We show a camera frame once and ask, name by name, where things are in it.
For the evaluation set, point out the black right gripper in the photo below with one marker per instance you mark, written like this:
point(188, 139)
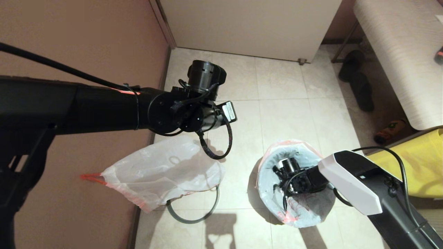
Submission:
point(294, 176)

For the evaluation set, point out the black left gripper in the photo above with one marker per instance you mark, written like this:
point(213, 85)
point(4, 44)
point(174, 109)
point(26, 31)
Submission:
point(206, 77)

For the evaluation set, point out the white bin liner bag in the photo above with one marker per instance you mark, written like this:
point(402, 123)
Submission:
point(270, 193)

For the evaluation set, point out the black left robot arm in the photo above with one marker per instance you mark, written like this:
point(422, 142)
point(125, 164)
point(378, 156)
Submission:
point(86, 107)

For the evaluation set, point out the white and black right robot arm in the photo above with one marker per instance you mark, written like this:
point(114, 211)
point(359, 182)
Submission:
point(363, 180)

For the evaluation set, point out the yellow fabric bag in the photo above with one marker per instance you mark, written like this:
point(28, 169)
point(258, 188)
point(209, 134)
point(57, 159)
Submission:
point(422, 162)

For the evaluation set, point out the white door panel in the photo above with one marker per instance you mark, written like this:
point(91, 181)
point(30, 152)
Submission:
point(249, 27)

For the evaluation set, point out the small metal door stopper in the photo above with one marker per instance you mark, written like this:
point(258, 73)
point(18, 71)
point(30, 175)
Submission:
point(301, 62)

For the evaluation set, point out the orange drink bottle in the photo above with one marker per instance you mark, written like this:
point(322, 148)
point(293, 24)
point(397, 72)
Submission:
point(389, 131)

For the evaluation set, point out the black slipper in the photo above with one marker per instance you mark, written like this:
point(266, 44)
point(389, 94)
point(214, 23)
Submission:
point(349, 65)
point(361, 95)

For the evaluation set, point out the metal bench leg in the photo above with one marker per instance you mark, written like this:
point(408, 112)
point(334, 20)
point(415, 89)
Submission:
point(343, 44)

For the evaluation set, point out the white pleated round stool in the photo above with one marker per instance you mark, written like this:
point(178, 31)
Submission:
point(436, 219)

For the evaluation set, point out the wood-grain bench top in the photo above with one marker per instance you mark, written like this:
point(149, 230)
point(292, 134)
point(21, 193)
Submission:
point(405, 62)

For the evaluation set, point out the red and black item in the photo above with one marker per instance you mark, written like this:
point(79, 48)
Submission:
point(439, 57)

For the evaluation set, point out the white paper sheet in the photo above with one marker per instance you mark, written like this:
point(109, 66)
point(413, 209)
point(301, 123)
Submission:
point(440, 19)

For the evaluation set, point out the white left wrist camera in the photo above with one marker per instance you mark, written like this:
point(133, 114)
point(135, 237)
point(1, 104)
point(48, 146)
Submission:
point(229, 111)

